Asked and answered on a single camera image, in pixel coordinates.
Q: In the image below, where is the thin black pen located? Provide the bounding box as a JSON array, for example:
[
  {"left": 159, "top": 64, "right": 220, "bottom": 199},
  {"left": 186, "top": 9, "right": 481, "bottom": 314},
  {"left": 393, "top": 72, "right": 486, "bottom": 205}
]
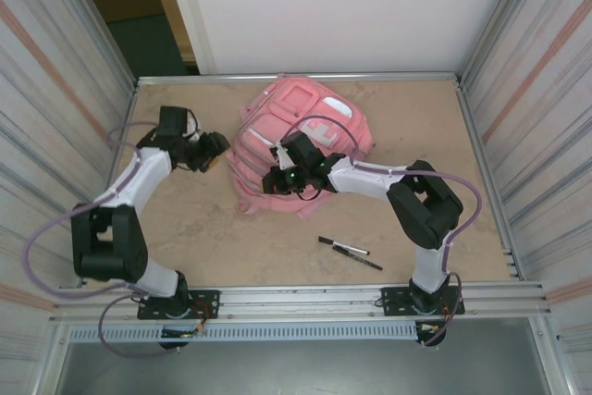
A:
[{"left": 332, "top": 245, "right": 384, "bottom": 272}]

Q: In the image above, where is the black marker with white label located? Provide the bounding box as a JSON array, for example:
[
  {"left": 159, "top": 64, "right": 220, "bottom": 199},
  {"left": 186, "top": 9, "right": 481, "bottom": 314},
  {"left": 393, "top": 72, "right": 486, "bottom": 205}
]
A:
[{"left": 317, "top": 236, "right": 371, "bottom": 257}]

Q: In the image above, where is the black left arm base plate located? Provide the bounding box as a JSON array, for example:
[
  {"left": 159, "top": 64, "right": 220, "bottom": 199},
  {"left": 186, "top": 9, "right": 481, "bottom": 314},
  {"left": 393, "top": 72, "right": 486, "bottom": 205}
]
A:
[{"left": 137, "top": 289, "right": 221, "bottom": 321}]

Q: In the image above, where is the wide aluminium frame rail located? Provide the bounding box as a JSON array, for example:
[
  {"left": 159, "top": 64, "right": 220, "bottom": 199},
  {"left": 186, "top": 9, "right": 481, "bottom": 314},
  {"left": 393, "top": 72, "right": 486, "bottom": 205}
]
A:
[{"left": 49, "top": 279, "right": 554, "bottom": 326}]

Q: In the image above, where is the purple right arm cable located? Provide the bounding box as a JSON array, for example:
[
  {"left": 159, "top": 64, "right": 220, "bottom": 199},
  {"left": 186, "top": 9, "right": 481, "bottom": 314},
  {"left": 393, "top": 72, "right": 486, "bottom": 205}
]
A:
[{"left": 275, "top": 115, "right": 483, "bottom": 348}]

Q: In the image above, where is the small circuit board with wires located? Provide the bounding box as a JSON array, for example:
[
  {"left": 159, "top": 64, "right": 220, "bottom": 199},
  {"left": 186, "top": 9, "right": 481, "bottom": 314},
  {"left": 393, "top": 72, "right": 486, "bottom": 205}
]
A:
[
  {"left": 414, "top": 320, "right": 446, "bottom": 337},
  {"left": 160, "top": 320, "right": 205, "bottom": 339}
]

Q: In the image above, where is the slim aluminium frame rail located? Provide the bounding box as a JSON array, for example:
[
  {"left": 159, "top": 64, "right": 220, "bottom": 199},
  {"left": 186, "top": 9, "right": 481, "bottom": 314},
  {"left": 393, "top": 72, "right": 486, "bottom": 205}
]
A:
[{"left": 135, "top": 71, "right": 460, "bottom": 87}]

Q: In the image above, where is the cream door frame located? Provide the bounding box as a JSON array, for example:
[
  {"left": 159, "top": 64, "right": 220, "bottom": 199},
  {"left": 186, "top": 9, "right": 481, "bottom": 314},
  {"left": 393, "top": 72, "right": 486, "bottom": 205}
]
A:
[{"left": 142, "top": 0, "right": 198, "bottom": 76}]

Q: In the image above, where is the aluminium side rail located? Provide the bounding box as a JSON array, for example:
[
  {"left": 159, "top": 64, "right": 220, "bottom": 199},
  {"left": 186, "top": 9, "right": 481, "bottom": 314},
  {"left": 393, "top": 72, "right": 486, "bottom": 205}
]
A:
[
  {"left": 76, "top": 80, "right": 141, "bottom": 289},
  {"left": 454, "top": 79, "right": 528, "bottom": 283}
]

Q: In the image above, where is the grey slotted cable duct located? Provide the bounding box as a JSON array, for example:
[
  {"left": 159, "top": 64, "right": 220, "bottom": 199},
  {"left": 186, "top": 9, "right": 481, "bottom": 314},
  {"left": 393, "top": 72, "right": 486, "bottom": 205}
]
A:
[{"left": 68, "top": 323, "right": 420, "bottom": 343}]

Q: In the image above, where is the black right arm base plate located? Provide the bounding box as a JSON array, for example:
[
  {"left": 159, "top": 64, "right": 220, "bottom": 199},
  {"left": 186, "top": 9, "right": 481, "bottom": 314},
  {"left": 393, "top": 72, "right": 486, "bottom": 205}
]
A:
[{"left": 379, "top": 286, "right": 463, "bottom": 317}]

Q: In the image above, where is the grey metal shelf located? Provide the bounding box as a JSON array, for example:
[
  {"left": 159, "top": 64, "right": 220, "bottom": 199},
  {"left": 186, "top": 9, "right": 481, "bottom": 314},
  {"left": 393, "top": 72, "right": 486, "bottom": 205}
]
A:
[{"left": 54, "top": 341, "right": 554, "bottom": 395}]

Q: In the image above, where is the pink student backpack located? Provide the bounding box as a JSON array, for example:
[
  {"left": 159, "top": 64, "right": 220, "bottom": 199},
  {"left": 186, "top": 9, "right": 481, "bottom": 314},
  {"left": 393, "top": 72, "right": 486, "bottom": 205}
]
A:
[{"left": 226, "top": 73, "right": 376, "bottom": 220}]

